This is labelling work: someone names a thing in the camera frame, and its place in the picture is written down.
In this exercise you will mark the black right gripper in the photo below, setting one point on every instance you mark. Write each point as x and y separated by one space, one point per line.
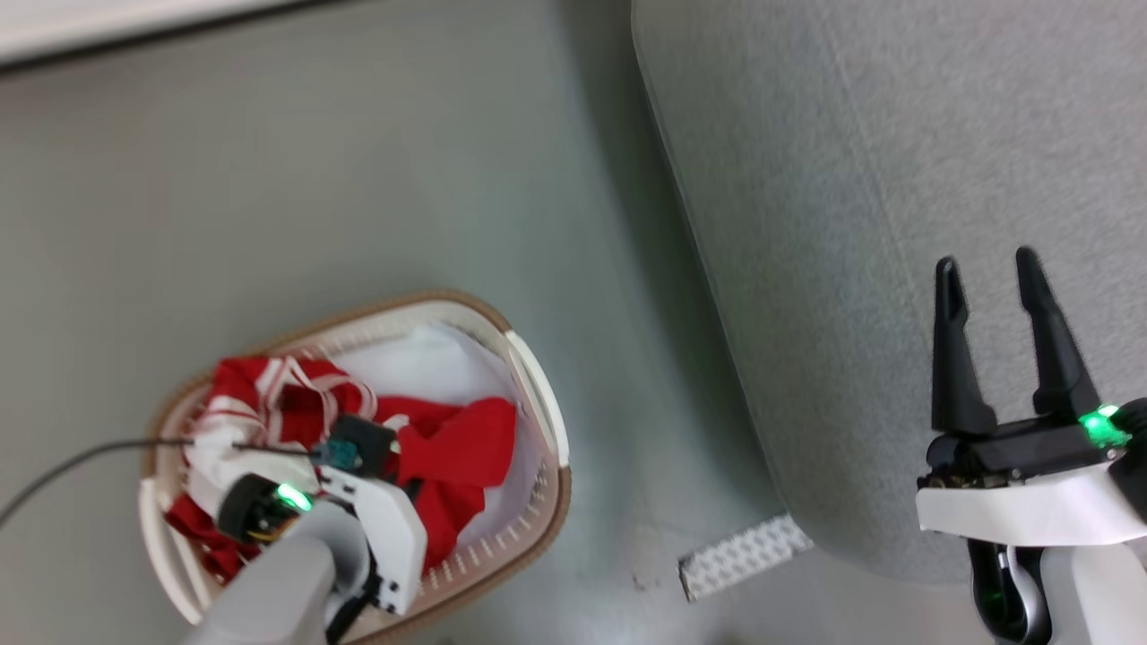
1013 452

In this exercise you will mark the white wall baseboard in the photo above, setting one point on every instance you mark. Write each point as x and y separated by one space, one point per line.
107 22

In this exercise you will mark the white perforated strip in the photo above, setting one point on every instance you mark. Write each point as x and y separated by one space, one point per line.
744 555

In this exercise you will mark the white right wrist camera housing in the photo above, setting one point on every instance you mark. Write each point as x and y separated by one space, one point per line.
1021 515

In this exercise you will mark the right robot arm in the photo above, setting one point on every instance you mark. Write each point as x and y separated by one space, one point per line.
1093 591

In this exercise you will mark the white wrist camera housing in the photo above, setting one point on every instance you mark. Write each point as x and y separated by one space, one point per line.
394 528
1021 515

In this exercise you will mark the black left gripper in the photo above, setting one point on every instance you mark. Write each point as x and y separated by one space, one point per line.
366 437

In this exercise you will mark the plain red garment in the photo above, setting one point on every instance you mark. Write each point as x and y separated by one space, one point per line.
466 448

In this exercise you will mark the grey fabric sofa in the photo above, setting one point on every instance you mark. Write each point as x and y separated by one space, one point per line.
851 224

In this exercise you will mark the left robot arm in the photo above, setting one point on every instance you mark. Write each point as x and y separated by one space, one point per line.
278 582

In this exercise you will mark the white cloth basket liner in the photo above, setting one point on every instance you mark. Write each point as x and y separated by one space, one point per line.
439 367

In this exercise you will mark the white laundry basket brown rim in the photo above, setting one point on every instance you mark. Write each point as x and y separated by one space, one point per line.
540 399

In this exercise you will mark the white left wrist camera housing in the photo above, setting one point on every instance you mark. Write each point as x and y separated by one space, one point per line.
394 528

